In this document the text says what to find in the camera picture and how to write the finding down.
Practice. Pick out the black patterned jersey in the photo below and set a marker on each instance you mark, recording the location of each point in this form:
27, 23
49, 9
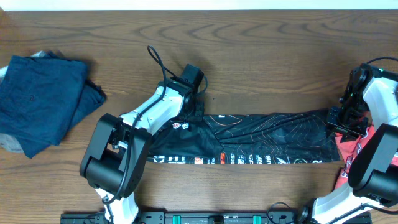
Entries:
278, 138

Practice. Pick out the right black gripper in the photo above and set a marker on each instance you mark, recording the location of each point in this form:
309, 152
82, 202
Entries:
334, 124

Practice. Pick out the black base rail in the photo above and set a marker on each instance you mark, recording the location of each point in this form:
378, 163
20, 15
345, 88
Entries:
283, 217

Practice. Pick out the red printed t-shirt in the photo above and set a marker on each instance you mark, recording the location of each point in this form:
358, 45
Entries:
350, 151

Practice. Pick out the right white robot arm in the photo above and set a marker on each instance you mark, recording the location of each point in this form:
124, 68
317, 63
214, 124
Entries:
372, 178

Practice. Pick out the folded navy blue garment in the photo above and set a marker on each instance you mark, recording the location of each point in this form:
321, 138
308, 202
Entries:
42, 98

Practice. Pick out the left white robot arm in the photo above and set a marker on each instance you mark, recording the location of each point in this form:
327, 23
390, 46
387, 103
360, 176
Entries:
114, 161

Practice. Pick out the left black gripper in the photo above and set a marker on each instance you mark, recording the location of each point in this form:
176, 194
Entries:
199, 110

